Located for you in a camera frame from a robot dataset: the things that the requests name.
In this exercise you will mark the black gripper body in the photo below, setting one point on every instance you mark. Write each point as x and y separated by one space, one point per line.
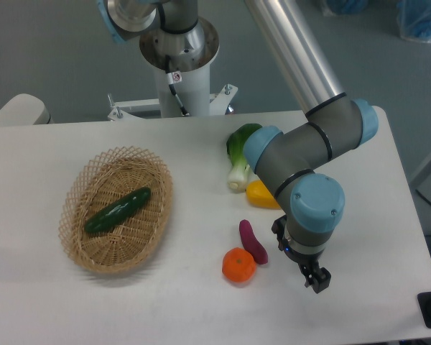
287 245

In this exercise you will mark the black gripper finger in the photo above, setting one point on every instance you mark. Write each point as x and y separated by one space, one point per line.
307 273
320 279

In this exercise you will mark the green cucumber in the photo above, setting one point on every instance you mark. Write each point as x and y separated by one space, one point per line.
117 212

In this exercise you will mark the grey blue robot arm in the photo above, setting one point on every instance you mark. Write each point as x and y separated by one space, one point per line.
286 163

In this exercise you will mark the woven wicker basket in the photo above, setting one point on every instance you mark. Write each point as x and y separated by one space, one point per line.
106 178

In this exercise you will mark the purple sweet potato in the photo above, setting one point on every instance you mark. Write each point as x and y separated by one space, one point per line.
251 243

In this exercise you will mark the orange tangerine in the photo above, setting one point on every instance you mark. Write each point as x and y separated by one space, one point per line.
238 265

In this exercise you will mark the yellow bell pepper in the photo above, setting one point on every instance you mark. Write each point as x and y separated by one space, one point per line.
258 195

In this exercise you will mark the green bok choy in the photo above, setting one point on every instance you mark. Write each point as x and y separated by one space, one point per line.
238 176

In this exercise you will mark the blue plastic bag centre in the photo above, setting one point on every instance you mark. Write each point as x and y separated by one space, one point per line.
331 8

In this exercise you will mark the blue plastic bag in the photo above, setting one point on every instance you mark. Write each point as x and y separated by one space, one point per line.
331 8
414 20

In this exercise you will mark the blue plastic bag right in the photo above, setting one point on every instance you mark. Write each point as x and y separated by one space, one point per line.
414 20

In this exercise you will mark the white chair backrest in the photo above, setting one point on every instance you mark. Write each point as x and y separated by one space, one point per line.
24 110

